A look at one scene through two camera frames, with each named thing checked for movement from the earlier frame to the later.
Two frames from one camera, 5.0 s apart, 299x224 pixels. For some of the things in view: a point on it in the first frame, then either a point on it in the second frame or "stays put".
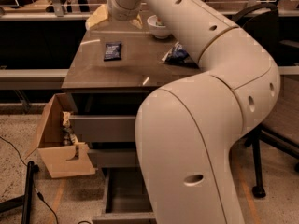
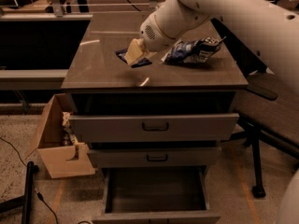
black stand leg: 26,199 stays put
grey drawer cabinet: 116,65 stays put
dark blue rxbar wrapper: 113,51 -> 121,54
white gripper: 121,12 -> 152,37
